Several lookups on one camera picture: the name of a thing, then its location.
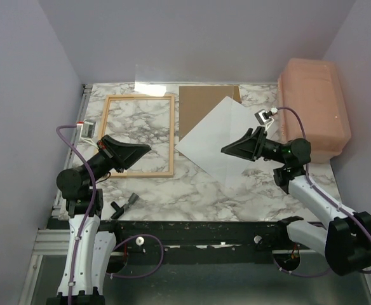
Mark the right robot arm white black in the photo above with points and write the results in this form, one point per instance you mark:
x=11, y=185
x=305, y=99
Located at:
x=344, y=238

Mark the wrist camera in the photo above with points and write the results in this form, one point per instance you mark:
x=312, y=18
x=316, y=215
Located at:
x=266, y=117
x=86, y=129

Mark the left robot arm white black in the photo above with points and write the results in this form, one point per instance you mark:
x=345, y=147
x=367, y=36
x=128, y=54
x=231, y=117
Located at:
x=90, y=247

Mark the aluminium extrusion rail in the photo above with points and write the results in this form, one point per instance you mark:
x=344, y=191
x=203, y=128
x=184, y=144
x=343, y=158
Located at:
x=51, y=242

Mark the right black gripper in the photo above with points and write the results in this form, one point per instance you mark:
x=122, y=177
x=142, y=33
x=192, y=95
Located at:
x=249, y=147

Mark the black T-handle tool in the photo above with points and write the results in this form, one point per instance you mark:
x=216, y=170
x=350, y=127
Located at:
x=120, y=210

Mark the brown cardboard backing board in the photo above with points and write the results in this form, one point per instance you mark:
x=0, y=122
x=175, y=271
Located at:
x=195, y=102

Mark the translucent pink plastic box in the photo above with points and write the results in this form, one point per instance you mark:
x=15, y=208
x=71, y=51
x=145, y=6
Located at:
x=312, y=89

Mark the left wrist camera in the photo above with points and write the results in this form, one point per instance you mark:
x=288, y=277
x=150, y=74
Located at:
x=86, y=129

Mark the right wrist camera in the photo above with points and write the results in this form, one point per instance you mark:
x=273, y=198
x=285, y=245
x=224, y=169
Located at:
x=266, y=117

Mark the black mounting base rail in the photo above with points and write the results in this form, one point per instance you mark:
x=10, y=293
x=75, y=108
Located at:
x=173, y=242

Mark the white photo paper sheet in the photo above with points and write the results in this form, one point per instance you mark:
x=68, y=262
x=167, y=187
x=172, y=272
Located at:
x=225, y=124

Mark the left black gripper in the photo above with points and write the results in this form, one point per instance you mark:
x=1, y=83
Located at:
x=121, y=155

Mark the light wooden picture frame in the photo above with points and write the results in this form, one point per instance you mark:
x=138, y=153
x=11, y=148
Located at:
x=142, y=119

